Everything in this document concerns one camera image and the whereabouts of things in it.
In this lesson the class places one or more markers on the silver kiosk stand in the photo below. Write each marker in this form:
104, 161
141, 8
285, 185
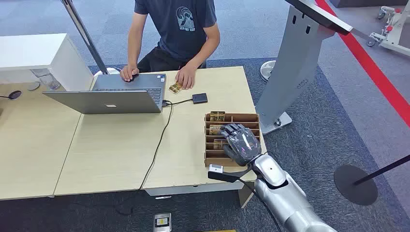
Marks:
288, 73

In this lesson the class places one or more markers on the clear glass object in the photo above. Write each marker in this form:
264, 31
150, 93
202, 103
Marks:
51, 81

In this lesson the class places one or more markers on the black card reader box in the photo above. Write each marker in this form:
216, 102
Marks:
200, 98

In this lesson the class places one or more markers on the white wheeled cart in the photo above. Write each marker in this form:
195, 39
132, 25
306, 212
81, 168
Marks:
397, 35

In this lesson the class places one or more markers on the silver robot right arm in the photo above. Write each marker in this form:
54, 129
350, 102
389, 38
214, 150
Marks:
285, 198

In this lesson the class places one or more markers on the grey laptop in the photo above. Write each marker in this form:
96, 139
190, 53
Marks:
105, 101

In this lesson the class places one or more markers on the person's right forearm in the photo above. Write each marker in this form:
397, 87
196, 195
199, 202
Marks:
134, 48

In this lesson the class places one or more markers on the round silver pole base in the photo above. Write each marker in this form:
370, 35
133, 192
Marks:
110, 71

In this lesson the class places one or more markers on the black stanchion pole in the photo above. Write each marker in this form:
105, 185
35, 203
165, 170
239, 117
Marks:
384, 168

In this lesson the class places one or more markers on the person's left forearm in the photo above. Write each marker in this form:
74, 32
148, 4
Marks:
205, 52

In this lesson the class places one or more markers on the person's left hand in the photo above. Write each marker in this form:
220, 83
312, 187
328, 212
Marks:
186, 76

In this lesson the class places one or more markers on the white cabinet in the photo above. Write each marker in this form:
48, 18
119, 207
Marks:
29, 51

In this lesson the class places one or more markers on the round white stand base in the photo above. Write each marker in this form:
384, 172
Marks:
266, 72

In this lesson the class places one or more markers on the person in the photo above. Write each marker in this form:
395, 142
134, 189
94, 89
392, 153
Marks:
179, 28

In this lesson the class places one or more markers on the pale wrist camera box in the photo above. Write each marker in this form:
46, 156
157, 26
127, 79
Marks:
216, 168

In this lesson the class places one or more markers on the small grey floor device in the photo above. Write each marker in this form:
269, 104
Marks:
162, 222

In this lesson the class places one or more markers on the person's right hand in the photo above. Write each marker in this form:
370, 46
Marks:
128, 73

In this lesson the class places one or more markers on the black round stanchion base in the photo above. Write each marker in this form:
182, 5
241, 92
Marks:
352, 189

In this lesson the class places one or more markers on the wooden slotted card holder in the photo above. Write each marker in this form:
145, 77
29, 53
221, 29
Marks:
214, 157

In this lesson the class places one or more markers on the silver slanted pole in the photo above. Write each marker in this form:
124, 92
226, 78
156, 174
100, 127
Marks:
83, 35

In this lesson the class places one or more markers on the patterned gold card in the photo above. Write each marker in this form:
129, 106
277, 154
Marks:
175, 88
215, 130
217, 116
219, 144

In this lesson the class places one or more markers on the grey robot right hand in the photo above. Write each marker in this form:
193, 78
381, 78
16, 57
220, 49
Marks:
244, 145

